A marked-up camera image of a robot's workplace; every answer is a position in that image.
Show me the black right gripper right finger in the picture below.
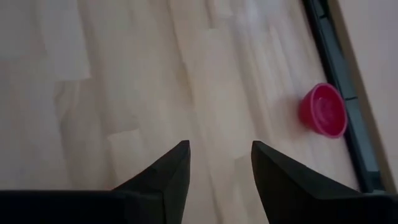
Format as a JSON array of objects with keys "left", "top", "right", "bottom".
[{"left": 251, "top": 140, "right": 398, "bottom": 224}]

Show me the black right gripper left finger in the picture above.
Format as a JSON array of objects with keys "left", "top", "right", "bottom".
[{"left": 0, "top": 139, "right": 192, "bottom": 224}]

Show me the small pink plastic bowl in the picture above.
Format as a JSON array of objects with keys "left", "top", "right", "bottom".
[{"left": 298, "top": 82, "right": 349, "bottom": 139}]

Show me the black table edge rail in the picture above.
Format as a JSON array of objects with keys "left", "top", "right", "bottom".
[{"left": 300, "top": 0, "right": 388, "bottom": 194}]

